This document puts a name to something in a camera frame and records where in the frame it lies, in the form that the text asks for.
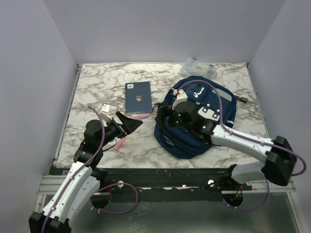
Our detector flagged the black and white cylinder tool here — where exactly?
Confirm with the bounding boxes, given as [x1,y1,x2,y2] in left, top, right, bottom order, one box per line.
[236,96,248,103]

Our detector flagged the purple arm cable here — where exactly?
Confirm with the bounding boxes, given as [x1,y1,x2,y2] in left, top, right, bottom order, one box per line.
[177,80,307,212]
[40,105,139,233]

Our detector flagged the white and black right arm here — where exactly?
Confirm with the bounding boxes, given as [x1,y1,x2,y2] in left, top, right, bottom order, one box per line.
[155,100,297,190]

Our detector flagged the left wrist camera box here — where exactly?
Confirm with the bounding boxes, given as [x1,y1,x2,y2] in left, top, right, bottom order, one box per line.
[98,103,114,125]

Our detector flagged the aluminium front mounting rail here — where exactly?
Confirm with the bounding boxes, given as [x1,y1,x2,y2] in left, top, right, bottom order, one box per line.
[26,167,302,233]

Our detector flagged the dark blue thin notebook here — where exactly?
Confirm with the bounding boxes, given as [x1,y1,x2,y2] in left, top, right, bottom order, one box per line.
[125,82,153,115]

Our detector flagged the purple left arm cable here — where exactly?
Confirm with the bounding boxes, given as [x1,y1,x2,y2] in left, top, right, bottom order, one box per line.
[40,105,139,233]

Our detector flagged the navy blue student backpack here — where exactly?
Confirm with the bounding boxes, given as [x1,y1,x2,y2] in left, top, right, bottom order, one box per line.
[154,76,237,159]

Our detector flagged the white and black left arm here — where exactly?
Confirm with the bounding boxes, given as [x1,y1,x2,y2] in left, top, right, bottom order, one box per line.
[29,112,143,233]

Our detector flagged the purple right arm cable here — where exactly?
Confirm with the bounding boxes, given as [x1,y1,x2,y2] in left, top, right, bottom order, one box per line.
[177,80,307,212]

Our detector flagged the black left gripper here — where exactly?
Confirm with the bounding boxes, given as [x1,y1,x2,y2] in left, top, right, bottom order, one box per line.
[98,111,143,149]

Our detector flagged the pink highlighter pen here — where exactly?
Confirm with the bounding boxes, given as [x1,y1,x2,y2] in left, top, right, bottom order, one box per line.
[130,114,149,120]

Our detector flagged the clear plastic screw organiser box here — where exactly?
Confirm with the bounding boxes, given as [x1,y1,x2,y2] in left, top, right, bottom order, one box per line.
[180,58,217,79]

